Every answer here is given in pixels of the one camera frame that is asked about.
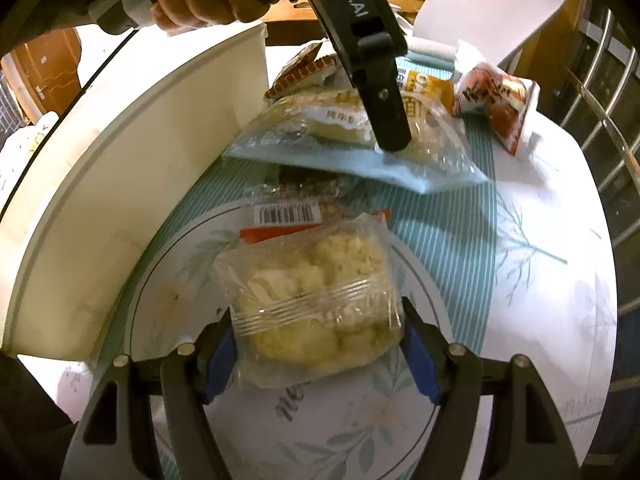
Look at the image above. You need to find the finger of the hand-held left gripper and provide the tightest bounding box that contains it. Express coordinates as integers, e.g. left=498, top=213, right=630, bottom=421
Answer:
left=350, top=52, right=413, bottom=153

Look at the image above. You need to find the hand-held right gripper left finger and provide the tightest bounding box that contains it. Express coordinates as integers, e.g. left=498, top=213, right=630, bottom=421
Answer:
left=60, top=310, right=236, bottom=480

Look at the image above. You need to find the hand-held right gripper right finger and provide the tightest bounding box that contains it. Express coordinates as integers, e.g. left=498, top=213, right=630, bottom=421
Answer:
left=400, top=297, right=583, bottom=480

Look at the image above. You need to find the blue-edged clear bread packet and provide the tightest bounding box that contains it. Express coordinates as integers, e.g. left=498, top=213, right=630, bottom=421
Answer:
left=222, top=85, right=488, bottom=196

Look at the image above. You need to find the clear crumbly cake packet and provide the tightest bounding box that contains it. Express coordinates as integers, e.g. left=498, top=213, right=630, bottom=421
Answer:
left=212, top=212, right=406, bottom=391

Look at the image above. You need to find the white plastic tray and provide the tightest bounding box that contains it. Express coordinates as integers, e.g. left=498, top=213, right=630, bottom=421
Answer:
left=0, top=20, right=268, bottom=361

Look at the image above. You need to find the person's left hand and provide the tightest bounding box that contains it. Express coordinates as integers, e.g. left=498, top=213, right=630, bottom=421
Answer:
left=150, top=0, right=271, bottom=36

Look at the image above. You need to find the orange cracker packet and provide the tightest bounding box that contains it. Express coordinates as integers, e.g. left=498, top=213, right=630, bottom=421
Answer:
left=395, top=67, right=458, bottom=116

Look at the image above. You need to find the red striped snack packet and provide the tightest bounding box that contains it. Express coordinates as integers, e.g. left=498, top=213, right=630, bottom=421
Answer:
left=264, top=42, right=341, bottom=101

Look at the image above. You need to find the red and white snack packet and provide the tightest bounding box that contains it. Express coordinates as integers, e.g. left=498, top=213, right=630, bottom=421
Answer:
left=452, top=42, right=542, bottom=158

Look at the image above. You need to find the teal striped leaf-print tablecloth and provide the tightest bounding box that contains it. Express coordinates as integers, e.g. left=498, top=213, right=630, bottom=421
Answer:
left=55, top=45, right=621, bottom=480

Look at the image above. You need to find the grey office chair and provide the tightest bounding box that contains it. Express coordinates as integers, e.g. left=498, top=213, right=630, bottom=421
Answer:
left=410, top=0, right=568, bottom=73

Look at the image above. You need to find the dark cloth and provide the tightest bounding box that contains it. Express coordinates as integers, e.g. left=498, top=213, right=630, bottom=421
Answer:
left=0, top=352, right=76, bottom=480

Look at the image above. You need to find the wooden door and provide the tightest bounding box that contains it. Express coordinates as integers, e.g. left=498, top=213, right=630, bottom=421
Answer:
left=0, top=27, right=83, bottom=131

